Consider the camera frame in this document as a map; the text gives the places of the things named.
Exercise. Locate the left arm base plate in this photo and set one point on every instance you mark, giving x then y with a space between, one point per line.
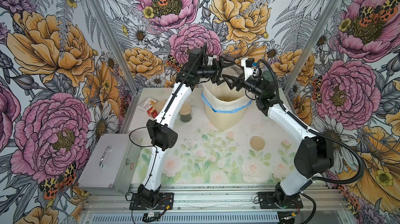
164 201

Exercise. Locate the aluminium corner post left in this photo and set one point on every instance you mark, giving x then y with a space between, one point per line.
101 17

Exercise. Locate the glass tea jar beige lid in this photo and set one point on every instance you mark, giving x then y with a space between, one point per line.
159 106

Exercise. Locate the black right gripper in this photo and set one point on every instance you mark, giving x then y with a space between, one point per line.
235 81

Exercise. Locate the silver metal case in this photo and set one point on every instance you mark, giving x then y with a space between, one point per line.
109 171

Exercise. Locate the beige trash bin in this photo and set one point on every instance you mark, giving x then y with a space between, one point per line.
224 119

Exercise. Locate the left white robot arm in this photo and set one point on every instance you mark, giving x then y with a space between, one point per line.
163 137

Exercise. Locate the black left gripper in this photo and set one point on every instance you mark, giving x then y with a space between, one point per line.
222 63

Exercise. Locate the glass jar with tea leaves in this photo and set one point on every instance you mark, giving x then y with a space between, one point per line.
231 73

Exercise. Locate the red white bandage box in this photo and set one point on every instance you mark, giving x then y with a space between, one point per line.
148 105

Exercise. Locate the aluminium corner post right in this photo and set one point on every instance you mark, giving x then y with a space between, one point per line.
315 34

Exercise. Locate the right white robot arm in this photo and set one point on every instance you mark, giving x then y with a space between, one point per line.
315 153

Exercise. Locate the aluminium corner post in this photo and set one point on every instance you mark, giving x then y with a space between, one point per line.
101 17
315 34

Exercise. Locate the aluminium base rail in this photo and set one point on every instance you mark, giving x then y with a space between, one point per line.
217 204

